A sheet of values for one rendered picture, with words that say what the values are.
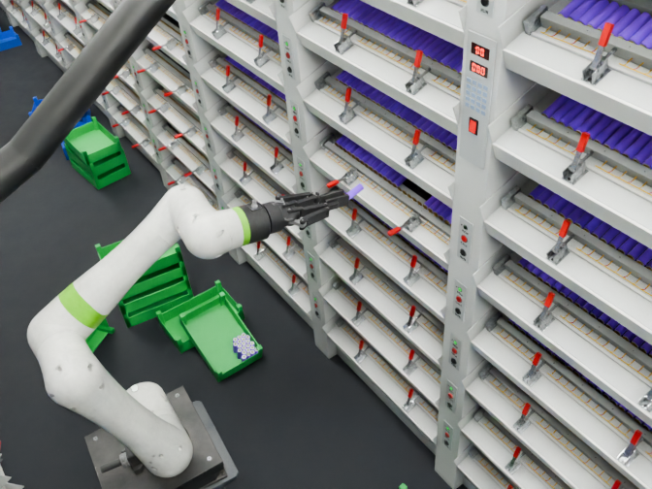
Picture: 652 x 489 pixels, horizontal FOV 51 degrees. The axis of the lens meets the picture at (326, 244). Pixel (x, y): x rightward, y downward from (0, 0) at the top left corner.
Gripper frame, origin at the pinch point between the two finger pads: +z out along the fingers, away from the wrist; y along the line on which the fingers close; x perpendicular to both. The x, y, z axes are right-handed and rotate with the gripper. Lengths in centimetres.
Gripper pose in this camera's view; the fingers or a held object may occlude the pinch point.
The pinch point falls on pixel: (334, 200)
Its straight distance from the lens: 173.8
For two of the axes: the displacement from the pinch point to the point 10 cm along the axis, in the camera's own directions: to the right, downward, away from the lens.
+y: -5.4, -5.4, 6.4
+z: 8.3, -2.6, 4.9
